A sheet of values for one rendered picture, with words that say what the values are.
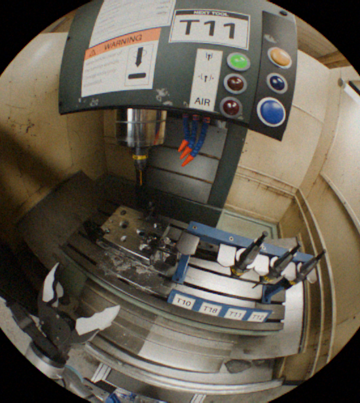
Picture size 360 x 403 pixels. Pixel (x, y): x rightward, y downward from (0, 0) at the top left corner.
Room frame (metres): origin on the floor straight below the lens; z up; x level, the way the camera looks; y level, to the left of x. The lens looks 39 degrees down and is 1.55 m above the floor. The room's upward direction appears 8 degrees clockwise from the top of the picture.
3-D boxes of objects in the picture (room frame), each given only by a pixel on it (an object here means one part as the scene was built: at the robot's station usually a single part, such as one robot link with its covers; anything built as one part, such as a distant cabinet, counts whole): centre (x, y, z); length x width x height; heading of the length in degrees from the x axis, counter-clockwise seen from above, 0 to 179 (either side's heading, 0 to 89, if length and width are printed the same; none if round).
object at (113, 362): (-0.18, 0.30, 0.40); 2.08 x 0.07 x 0.80; 76
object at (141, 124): (0.45, 0.15, 1.46); 0.16 x 0.16 x 0.12
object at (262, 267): (0.19, -0.25, 1.21); 0.07 x 0.05 x 0.01; 166
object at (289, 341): (0.29, -0.48, 0.75); 0.89 x 0.70 x 0.26; 166
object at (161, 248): (0.36, 0.04, 0.97); 0.13 x 0.03 x 0.15; 76
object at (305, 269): (0.15, -0.41, 1.26); 0.04 x 0.04 x 0.07
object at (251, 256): (0.21, -0.20, 1.26); 0.04 x 0.04 x 0.07
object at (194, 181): (0.88, 0.04, 1.16); 0.48 x 0.05 x 0.51; 76
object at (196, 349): (0.01, 0.05, 0.70); 0.90 x 0.30 x 0.16; 76
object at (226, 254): (0.22, -0.14, 1.21); 0.07 x 0.05 x 0.01; 166
